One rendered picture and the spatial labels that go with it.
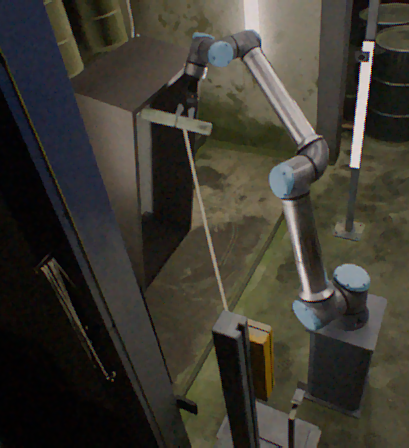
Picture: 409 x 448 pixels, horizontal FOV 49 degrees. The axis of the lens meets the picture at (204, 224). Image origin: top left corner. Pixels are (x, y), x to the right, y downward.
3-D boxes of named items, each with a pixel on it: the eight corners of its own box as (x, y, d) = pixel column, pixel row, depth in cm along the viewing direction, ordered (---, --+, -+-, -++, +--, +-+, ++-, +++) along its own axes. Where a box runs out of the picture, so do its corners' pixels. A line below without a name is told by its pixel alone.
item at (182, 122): (208, 117, 211) (213, 125, 190) (205, 127, 212) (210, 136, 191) (103, 91, 202) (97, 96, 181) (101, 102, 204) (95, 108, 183)
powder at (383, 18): (429, 8, 431) (429, 7, 430) (411, 28, 401) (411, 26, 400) (373, 5, 458) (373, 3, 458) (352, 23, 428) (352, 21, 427)
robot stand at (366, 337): (371, 371, 255) (388, 298, 213) (359, 420, 236) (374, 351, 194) (318, 353, 268) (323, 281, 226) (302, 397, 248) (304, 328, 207)
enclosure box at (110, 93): (92, 272, 267) (57, 86, 181) (145, 210, 305) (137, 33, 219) (142, 295, 257) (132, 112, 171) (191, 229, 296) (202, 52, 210)
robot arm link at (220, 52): (237, 37, 172) (219, 33, 181) (211, 46, 168) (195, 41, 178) (240, 62, 177) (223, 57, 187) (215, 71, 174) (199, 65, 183)
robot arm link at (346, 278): (374, 302, 201) (379, 276, 189) (345, 321, 195) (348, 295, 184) (349, 282, 211) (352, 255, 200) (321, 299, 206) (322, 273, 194)
